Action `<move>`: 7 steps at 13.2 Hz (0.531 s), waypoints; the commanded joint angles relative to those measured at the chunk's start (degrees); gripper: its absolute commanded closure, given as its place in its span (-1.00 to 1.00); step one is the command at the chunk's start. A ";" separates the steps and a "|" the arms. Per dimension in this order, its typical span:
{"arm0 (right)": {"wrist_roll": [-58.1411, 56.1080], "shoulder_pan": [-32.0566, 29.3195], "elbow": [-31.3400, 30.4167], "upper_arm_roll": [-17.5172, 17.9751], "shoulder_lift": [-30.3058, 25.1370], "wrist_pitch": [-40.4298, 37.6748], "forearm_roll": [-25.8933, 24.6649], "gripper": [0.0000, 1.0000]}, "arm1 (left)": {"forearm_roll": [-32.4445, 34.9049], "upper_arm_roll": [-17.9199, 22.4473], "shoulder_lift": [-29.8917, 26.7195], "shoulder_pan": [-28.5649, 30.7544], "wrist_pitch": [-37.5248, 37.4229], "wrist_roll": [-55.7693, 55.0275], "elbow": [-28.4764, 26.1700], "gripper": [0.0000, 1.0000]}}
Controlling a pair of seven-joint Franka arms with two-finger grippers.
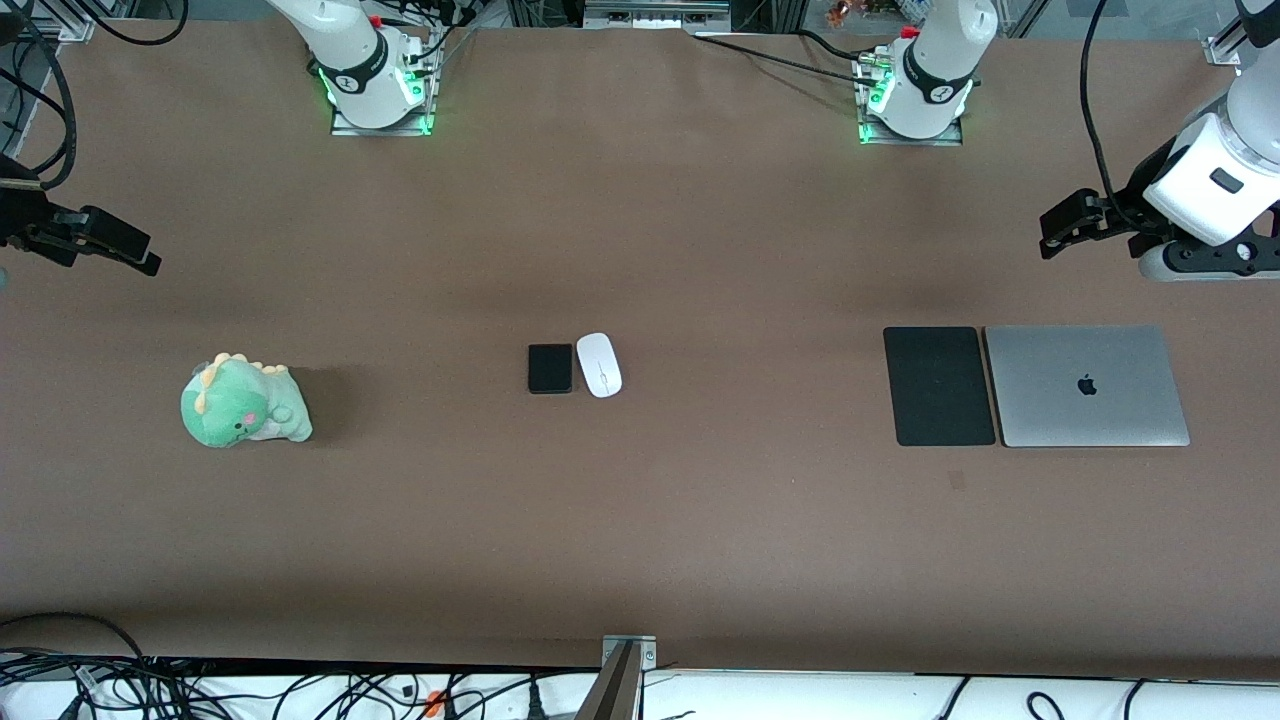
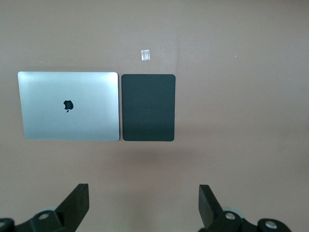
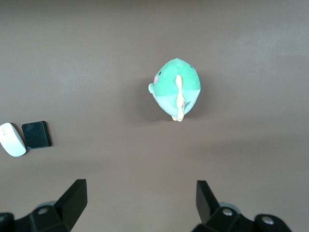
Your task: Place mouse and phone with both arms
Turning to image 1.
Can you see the black mouse pad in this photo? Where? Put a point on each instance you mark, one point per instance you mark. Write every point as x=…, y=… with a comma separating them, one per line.
x=940, y=385

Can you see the black power plug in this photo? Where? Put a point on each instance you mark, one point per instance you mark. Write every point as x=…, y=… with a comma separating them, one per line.
x=535, y=702

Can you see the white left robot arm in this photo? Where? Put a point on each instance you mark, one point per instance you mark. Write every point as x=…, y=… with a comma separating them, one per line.
x=935, y=60

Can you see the green dinosaur plush toy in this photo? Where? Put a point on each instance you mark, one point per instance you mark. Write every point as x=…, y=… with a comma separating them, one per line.
x=240, y=405

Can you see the silver metal box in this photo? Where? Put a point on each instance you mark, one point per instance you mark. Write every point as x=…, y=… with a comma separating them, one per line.
x=655, y=15

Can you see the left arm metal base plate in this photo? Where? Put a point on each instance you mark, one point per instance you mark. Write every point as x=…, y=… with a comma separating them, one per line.
x=950, y=139

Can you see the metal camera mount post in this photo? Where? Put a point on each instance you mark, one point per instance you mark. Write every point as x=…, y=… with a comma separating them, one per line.
x=625, y=690

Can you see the aluminium frame profile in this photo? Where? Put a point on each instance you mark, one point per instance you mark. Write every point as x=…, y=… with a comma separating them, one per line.
x=50, y=15

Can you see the white computer mouse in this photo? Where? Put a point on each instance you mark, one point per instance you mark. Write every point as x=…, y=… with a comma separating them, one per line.
x=600, y=365

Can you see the small black box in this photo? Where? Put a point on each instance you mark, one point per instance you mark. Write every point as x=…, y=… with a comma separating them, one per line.
x=550, y=368

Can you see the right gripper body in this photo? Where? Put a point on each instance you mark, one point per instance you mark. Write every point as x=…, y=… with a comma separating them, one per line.
x=22, y=215

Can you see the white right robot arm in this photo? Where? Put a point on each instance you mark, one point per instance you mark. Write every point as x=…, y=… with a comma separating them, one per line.
x=360, y=50

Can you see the silver closed laptop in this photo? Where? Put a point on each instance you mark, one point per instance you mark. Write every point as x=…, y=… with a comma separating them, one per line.
x=1085, y=410

